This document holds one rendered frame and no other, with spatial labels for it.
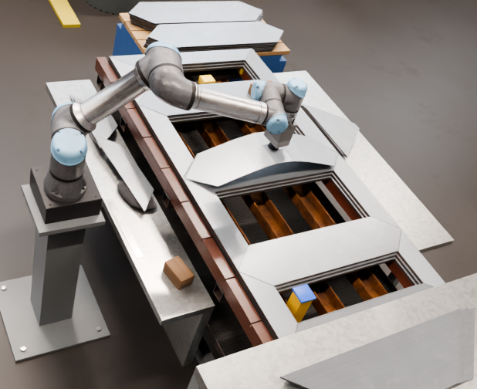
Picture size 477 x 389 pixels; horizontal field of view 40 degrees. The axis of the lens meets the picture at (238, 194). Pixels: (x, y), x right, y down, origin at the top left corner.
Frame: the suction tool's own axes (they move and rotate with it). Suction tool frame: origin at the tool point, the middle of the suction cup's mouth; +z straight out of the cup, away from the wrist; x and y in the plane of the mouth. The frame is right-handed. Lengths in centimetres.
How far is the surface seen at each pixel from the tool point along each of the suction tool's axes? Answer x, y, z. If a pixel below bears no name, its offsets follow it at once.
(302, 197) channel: -19.8, -8.7, 25.1
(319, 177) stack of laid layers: -20.3, -11.8, 10.0
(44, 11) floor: -17, 253, 94
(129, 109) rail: 36, 48, 11
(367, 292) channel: -9, -61, 21
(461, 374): 17, -108, -14
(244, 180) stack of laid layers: 13.9, -4.5, 8.4
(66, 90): 46, 83, 26
